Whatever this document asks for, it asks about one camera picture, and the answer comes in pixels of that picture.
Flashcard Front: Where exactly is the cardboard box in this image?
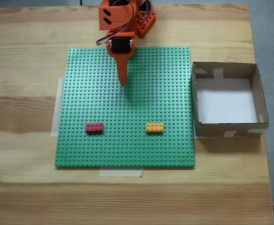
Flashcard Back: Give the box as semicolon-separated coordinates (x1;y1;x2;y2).
191;61;270;139

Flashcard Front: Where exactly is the green lego baseplate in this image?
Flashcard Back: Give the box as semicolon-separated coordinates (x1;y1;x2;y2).
54;46;196;169

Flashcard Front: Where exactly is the yellow lego block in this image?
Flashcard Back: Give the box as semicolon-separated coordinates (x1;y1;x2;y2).
146;122;164;134

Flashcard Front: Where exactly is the wide masking tape strip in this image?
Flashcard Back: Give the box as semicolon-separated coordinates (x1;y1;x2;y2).
51;76;67;137

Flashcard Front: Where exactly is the narrow masking tape strip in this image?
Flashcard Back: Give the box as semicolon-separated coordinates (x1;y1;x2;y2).
98;168;144;178

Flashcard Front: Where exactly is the red lego block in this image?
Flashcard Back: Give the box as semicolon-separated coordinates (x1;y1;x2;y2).
85;122;104;134

